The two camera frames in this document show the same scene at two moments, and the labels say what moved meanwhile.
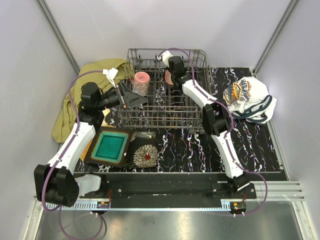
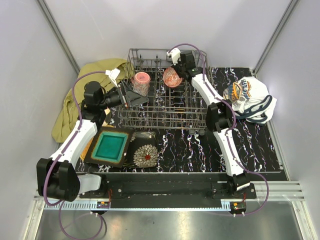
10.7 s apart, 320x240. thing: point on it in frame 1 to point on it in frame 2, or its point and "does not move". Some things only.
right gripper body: [185, 70] to [179, 69]
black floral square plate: [142, 150] does not move
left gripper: [125, 91] does not move
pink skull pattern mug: [140, 83] does not move
